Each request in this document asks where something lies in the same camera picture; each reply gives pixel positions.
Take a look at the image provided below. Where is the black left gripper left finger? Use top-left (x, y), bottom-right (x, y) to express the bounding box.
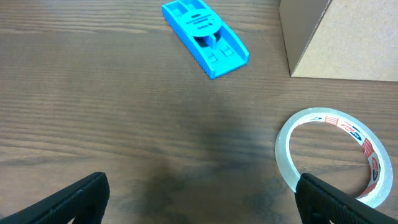
top-left (1, 172), bottom-right (110, 224)

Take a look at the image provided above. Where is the blue plastic tape dispenser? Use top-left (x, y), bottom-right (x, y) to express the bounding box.
top-left (162, 0), bottom-right (249, 79)

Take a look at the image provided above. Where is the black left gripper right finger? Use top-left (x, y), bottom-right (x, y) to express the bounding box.
top-left (295, 173), bottom-right (397, 224)

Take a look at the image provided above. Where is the open cardboard box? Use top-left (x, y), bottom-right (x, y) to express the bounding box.
top-left (279, 0), bottom-right (397, 82)

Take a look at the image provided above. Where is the large clear tape roll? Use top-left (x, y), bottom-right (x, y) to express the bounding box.
top-left (275, 107), bottom-right (393, 208)

